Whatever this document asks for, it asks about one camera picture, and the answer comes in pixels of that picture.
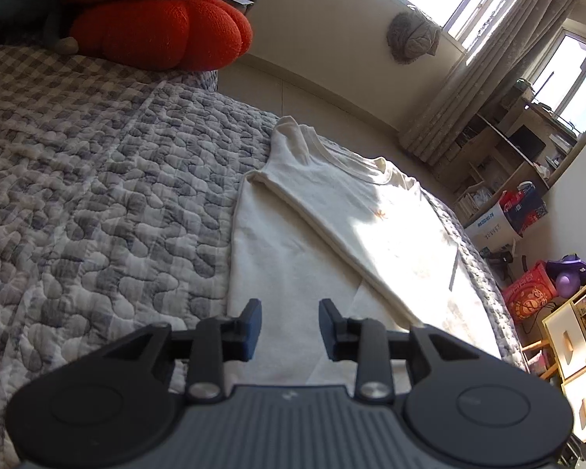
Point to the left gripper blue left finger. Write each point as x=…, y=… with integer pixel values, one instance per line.
x=214, y=342

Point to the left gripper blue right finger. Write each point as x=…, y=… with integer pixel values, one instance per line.
x=368, y=344

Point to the cream Winnie the Pooh sweatshirt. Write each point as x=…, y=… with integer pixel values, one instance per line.
x=319, y=221

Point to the red plastic basket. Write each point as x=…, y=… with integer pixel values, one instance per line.
x=532, y=291

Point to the grey quilted bed cover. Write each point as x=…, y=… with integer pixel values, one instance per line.
x=118, y=190

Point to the white paper shopping bag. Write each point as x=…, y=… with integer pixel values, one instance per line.
x=504, y=224

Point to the wooden cube cabinet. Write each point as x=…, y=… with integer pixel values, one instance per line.
x=557, y=346

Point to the purple toy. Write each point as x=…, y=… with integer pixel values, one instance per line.
x=568, y=274

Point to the wooden desk with shelves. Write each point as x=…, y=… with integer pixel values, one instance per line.
x=482, y=162

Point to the black laptop on desk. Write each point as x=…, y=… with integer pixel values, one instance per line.
x=528, y=143

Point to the red flower-shaped cushion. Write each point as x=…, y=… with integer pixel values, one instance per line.
x=159, y=35

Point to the beige curtain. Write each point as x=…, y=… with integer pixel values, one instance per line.
x=517, y=39

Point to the teal plush toy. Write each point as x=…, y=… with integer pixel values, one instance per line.
x=45, y=22

